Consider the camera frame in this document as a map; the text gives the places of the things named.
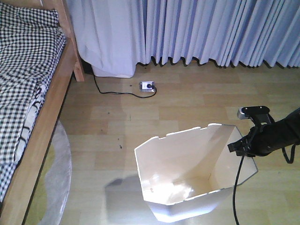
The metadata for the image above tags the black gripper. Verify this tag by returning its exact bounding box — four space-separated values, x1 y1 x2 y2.
227 127 269 157

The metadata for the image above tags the black white checkered blanket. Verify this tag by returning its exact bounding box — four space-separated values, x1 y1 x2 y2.
0 3 67 199

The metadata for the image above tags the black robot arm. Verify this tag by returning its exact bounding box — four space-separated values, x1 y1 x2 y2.
228 106 300 158

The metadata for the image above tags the black floor power cable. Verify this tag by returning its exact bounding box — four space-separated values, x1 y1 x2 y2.
93 74 158 98

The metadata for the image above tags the white plastic trash bin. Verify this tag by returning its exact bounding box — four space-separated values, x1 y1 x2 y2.
135 123 258 223

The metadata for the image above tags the white sheer curtain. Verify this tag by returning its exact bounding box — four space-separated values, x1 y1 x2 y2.
67 0 147 78

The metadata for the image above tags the round yellow grey rug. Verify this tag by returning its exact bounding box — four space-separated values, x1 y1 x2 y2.
24 121 72 225

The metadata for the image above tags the light blue pleated curtain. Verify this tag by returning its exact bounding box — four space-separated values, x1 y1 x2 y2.
142 0 300 67

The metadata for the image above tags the silver floor outlet box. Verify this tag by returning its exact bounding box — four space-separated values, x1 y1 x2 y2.
139 81 157 92

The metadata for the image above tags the wooden bed frame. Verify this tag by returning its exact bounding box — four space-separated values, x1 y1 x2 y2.
0 0 84 225

